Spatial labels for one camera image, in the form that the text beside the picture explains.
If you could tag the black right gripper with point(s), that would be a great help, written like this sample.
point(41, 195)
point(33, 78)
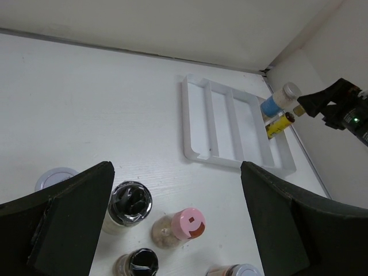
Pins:
point(343, 105)

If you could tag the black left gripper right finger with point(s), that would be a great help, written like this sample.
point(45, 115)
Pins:
point(301, 233)

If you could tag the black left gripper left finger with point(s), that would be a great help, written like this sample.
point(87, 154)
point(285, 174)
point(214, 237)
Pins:
point(55, 231)

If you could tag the gold cap yellow label bottle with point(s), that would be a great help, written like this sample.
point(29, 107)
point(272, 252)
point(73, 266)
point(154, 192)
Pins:
point(287, 119)

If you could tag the silver lid blue label shaker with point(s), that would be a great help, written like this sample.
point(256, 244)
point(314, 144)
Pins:
point(279, 101)

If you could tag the white lid pink salt jar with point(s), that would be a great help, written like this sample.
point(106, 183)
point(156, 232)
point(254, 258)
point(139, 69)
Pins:
point(54, 176)

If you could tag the white lid brown spice jar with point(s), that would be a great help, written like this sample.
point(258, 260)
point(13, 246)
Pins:
point(233, 270)

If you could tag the black grinder top salt jar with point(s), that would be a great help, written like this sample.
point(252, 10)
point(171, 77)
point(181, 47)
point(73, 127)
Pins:
point(130, 203)

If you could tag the small black cap pepper bottle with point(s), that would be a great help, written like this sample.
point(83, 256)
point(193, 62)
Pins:
point(141, 262)

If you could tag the pink cap spice bottle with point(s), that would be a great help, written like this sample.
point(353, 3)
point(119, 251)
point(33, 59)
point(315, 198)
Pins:
point(174, 230)

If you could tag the white divided plastic tray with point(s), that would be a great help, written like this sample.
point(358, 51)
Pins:
point(224, 126)

